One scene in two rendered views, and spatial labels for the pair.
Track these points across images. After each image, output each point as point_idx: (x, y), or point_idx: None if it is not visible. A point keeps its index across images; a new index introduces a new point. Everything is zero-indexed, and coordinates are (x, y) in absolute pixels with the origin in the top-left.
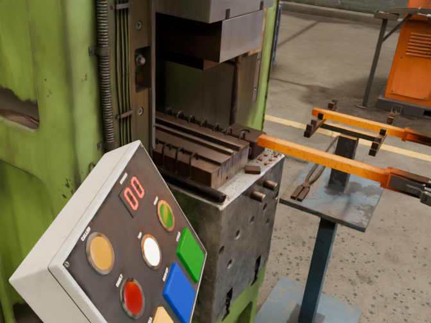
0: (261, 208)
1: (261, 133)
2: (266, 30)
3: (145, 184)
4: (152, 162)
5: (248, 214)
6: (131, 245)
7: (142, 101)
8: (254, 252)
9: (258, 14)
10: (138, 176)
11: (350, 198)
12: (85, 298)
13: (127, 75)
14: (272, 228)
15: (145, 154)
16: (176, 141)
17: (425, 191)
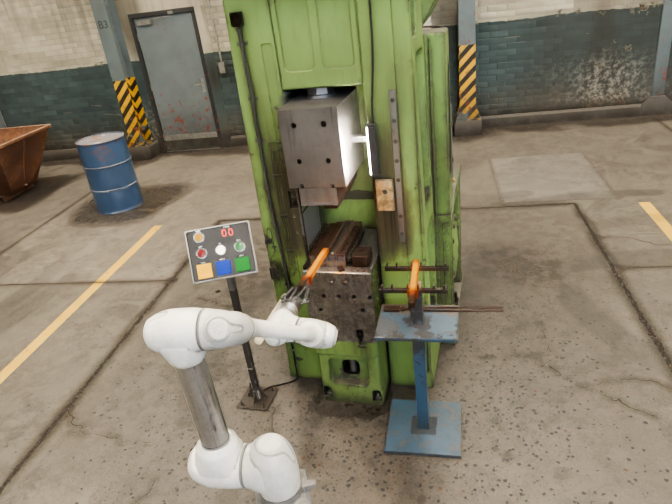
0: (348, 295)
1: (363, 255)
2: (408, 200)
3: (236, 233)
4: (249, 229)
5: (332, 290)
6: (213, 243)
7: (294, 212)
8: (351, 321)
9: (330, 189)
10: (234, 229)
11: (405, 327)
12: (186, 242)
13: (282, 200)
14: (374, 320)
15: (246, 225)
16: (329, 240)
17: (292, 287)
